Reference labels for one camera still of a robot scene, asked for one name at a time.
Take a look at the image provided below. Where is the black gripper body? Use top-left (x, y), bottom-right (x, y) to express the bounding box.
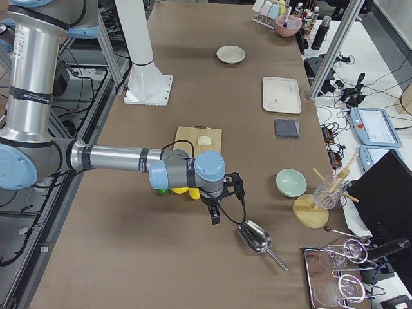
top-left (200, 188), bottom-right (222, 210)

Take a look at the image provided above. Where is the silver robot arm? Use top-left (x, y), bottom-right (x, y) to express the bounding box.
top-left (1, 1), bottom-right (225, 224)

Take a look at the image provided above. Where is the cream rabbit tray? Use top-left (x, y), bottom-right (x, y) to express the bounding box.
top-left (262, 77), bottom-right (302, 115)

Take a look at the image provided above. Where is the mirror tray with glasses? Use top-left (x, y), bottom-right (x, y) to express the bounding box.
top-left (303, 238), bottom-right (386, 308)

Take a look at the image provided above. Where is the yellow lemon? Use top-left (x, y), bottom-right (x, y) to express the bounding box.
top-left (171, 187), bottom-right (189, 194)
top-left (189, 187), bottom-right (200, 200)

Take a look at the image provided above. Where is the steel scoop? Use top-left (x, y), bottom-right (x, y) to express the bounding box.
top-left (237, 220), bottom-right (289, 272)

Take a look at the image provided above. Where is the green lime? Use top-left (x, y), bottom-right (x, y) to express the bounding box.
top-left (157, 189), bottom-right (169, 195)

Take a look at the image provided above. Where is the bamboo cutting board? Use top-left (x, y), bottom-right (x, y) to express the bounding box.
top-left (175, 126), bottom-right (222, 156)

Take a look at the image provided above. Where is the mint green bowl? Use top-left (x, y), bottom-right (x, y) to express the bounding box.
top-left (276, 169), bottom-right (307, 198)

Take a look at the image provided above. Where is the wooden cup tree stand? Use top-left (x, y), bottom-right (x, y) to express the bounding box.
top-left (293, 153), bottom-right (359, 228)

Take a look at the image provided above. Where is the folded grey cloth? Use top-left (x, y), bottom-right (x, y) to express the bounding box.
top-left (274, 118), bottom-right (300, 139)

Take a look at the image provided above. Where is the clear glass cup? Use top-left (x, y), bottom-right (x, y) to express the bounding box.
top-left (313, 174), bottom-right (342, 210)

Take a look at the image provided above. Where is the cream round plate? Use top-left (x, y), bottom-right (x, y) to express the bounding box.
top-left (216, 45), bottom-right (246, 64)

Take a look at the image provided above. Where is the blue teach pendant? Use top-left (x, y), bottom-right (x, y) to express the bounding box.
top-left (350, 108), bottom-right (402, 148)
top-left (359, 145), bottom-right (403, 172)

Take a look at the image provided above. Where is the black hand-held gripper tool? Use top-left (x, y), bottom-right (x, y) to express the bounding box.
top-left (340, 73), bottom-right (365, 108)

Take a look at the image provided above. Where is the pink ice bowl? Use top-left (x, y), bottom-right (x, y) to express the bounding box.
top-left (274, 15), bottom-right (302, 37)

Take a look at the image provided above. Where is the black thermos bottle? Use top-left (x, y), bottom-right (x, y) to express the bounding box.
top-left (311, 16), bottom-right (332, 50)

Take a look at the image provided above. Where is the white cup rack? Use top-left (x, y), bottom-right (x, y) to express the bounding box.
top-left (252, 0), bottom-right (289, 29)

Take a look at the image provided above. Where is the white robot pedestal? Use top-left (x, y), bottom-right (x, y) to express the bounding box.
top-left (115, 0), bottom-right (173, 106)

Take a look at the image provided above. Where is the aluminium frame post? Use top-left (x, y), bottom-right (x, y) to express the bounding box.
top-left (308, 0), bottom-right (364, 101)

